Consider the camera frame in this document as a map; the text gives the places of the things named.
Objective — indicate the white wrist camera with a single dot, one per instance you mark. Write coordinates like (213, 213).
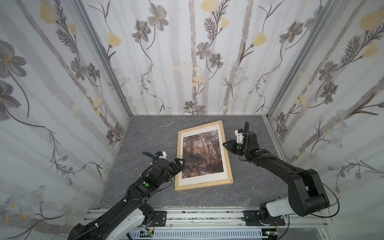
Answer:
(161, 155)
(239, 136)

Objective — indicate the right corner aluminium post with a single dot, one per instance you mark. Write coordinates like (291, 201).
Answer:
(304, 52)

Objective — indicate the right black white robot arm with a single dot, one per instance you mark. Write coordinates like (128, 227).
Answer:
(306, 193)

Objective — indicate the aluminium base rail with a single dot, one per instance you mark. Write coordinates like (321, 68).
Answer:
(226, 218)

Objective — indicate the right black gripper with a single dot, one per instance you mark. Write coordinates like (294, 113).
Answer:
(237, 147)

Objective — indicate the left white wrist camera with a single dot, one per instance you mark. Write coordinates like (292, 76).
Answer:
(161, 155)

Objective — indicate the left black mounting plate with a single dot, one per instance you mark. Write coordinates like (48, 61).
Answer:
(159, 219)

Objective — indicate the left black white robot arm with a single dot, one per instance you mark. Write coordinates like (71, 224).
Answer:
(135, 198)

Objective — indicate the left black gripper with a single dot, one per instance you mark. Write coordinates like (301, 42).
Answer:
(179, 167)

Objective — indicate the wooden picture frame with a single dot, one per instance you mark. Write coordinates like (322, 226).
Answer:
(204, 185)

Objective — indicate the black mounting plate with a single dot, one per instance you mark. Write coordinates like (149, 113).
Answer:
(159, 219)
(252, 217)

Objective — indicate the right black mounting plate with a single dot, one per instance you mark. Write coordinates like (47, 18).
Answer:
(252, 217)

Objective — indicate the white slotted cable duct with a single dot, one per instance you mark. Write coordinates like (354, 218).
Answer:
(203, 234)

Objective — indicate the corner aluminium post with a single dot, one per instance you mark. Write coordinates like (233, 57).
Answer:
(304, 52)
(101, 53)

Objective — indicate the white photo paper sheet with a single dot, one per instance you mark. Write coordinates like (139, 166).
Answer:
(202, 153)

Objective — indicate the left corner aluminium post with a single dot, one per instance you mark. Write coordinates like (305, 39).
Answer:
(101, 53)

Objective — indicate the small green circuit board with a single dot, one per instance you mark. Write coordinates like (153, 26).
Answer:
(146, 234)

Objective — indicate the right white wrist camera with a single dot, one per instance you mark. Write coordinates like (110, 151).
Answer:
(239, 136)

